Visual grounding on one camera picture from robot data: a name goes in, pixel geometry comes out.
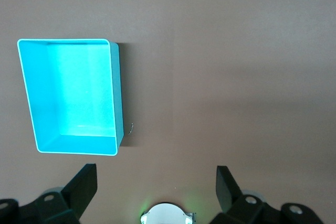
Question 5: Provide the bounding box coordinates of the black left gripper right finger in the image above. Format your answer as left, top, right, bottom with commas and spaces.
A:
209, 166, 322, 224

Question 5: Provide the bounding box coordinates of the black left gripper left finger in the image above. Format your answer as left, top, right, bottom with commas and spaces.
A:
0, 163, 98, 224

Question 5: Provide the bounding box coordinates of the teal plastic storage bin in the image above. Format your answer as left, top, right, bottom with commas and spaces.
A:
17, 38, 124, 156

